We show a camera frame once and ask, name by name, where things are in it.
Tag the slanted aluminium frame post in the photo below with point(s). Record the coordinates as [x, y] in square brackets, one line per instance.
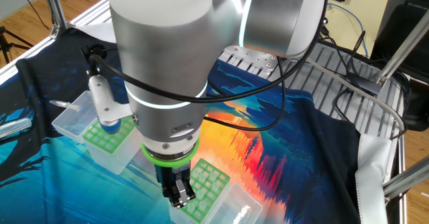
[402, 46]

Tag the printed sunset landscape cloth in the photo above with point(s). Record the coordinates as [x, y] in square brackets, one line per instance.
[285, 150]

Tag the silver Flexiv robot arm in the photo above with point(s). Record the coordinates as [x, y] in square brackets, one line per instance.
[161, 49]

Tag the black office chair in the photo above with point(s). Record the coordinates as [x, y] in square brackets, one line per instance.
[392, 23]

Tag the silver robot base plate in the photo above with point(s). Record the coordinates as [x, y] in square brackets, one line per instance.
[254, 61]

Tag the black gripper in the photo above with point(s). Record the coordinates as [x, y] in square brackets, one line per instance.
[169, 178]

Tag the slim blue-capped conical tube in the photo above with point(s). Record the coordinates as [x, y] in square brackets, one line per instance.
[67, 106]

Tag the wrist camera on silver bracket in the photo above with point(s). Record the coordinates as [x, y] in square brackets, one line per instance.
[100, 96]

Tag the aluminium frame beam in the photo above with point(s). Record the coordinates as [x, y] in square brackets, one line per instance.
[409, 177]

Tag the black tripod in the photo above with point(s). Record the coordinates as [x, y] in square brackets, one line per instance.
[4, 46]

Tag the clear box green tip rack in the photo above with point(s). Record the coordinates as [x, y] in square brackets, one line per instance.
[114, 160]
[234, 210]

